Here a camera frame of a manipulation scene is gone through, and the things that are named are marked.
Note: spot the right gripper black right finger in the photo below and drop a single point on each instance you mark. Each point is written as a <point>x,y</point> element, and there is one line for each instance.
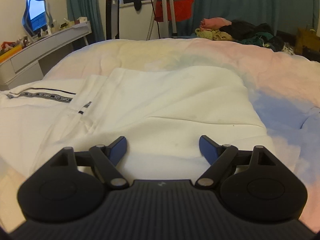
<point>220,158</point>

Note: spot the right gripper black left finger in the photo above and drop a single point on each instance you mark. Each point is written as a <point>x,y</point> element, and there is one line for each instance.
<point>105,159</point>

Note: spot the pile of mixed clothes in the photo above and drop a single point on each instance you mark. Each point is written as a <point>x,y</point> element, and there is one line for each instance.
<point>242,32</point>

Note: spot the white dressing table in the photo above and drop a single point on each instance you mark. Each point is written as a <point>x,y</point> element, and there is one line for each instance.
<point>24,67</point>

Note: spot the orange tray of toiletries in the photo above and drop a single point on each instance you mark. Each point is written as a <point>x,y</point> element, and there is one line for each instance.
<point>9,49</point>

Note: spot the brown cardboard box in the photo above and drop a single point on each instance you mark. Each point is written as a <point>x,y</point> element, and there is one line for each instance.
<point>306,38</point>

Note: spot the red cloth on stand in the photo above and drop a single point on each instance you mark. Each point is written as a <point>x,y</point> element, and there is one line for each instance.
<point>182,9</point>

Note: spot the wavy lit mirror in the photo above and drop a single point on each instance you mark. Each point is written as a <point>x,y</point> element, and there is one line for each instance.
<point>36,17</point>

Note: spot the teal curtain left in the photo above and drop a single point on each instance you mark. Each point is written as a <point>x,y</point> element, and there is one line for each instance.
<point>89,9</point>

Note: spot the teal curtain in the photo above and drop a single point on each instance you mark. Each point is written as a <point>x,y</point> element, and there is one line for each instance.
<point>282,15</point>
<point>89,9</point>

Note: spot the teal curtain right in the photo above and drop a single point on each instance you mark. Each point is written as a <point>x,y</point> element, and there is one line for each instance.
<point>282,15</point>

